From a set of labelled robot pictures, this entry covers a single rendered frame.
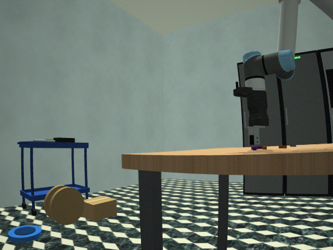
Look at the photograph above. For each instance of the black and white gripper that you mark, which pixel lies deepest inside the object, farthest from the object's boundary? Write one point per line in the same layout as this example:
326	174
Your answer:
257	106

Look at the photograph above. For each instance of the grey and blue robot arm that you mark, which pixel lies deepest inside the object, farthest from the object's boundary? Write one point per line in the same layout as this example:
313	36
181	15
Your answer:
282	62

